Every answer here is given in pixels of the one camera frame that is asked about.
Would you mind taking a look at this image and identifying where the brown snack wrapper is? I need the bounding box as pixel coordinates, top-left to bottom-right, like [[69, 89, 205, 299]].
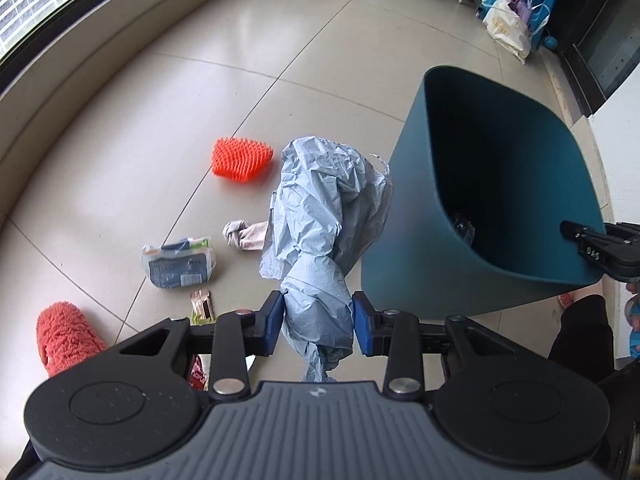
[[189, 290, 217, 325]]

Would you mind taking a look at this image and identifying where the person's black trouser leg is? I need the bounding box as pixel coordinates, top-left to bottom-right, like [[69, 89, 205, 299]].
[[547, 294, 640, 480]]

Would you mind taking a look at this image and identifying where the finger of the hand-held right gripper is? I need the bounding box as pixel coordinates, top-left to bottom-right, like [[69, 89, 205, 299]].
[[559, 219, 640, 281]]

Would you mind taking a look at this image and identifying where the teal plastic waste bin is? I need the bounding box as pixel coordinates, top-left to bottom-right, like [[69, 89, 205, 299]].
[[360, 65, 609, 320]]

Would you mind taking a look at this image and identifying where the dark sliding door frame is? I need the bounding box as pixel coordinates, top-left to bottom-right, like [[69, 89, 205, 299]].
[[549, 0, 640, 117]]

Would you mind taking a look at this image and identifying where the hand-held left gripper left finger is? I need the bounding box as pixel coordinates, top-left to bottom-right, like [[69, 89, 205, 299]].
[[114, 290, 287, 402]]

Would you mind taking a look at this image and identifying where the grey green snack packet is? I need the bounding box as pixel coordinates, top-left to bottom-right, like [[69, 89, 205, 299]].
[[141, 237, 218, 290]]

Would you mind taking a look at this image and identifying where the red fuzzy slipper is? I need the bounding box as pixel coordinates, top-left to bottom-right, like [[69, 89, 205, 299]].
[[36, 301, 109, 379]]

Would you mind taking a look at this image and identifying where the blue-grey plastic bag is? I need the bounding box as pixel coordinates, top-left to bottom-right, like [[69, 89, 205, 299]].
[[259, 136, 394, 385]]

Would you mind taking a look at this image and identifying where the purple plastic bag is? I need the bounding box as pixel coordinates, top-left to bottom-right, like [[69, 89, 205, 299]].
[[509, 0, 537, 27]]

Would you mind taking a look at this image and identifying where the white tote bag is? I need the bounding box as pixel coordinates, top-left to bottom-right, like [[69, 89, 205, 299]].
[[482, 0, 534, 64]]

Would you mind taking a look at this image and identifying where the orange spiky rubber brush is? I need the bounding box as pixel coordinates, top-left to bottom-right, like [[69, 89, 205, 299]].
[[211, 137, 275, 182]]

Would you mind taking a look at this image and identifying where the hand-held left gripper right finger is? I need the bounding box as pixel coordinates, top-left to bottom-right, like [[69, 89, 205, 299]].
[[351, 290, 504, 404]]

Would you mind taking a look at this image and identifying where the red foil wrapper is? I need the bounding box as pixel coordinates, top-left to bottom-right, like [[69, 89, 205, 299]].
[[187, 354, 209, 392]]

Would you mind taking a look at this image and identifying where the blue patterned object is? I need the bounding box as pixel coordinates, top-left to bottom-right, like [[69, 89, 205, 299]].
[[624, 281, 640, 359]]

